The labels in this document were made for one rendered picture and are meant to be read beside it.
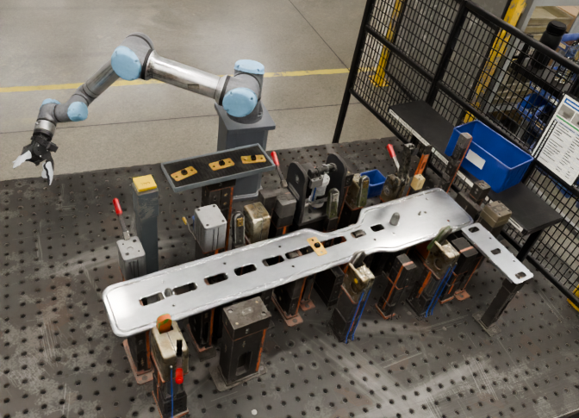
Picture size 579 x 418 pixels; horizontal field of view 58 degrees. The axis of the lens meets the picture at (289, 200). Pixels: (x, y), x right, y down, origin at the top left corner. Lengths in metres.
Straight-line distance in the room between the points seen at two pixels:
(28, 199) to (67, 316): 0.64
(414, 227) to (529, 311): 0.64
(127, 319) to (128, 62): 0.91
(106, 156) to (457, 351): 2.59
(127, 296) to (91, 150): 2.28
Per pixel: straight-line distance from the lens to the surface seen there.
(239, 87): 1.96
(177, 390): 1.66
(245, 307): 1.59
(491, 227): 2.18
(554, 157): 2.33
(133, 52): 2.01
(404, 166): 2.07
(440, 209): 2.15
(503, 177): 2.27
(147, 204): 1.78
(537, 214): 2.30
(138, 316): 1.61
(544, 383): 2.21
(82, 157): 3.77
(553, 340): 2.36
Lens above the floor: 2.31
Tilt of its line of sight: 42 degrees down
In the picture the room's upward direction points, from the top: 11 degrees clockwise
